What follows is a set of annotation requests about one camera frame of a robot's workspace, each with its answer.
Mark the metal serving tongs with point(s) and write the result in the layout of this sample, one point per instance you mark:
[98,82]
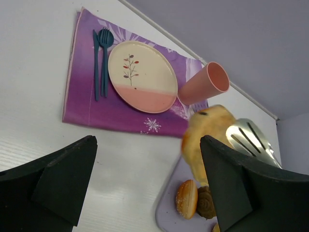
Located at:
[247,138]

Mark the dark blue plastic spoon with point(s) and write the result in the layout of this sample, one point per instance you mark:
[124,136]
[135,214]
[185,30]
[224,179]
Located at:
[110,43]

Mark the orange sesame bun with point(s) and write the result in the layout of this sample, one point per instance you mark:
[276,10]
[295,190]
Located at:
[186,199]

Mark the pink plastic cup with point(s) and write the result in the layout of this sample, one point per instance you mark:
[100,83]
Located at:
[210,81]

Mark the brown chocolate pastry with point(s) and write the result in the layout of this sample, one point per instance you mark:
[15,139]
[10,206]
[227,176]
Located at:
[205,206]

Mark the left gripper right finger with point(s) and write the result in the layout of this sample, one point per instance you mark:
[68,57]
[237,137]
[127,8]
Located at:
[252,196]

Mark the lavender serving tray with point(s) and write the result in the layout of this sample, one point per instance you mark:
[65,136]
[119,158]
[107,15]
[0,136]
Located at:
[167,217]

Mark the purple floral placemat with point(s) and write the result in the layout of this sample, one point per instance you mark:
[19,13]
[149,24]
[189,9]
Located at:
[112,113]

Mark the small round yellow bun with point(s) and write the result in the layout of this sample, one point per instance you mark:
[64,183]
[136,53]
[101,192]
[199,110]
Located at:
[216,228]

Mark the dark blue plastic fork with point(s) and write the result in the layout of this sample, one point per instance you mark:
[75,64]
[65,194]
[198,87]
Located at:
[103,40]

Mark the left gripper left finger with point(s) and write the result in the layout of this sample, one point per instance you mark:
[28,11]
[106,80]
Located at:
[47,194]

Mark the dark blue plastic knife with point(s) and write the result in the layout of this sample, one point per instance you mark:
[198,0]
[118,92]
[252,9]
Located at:
[96,77]

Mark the cream and pink plate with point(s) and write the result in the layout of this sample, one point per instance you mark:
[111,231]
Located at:
[142,77]

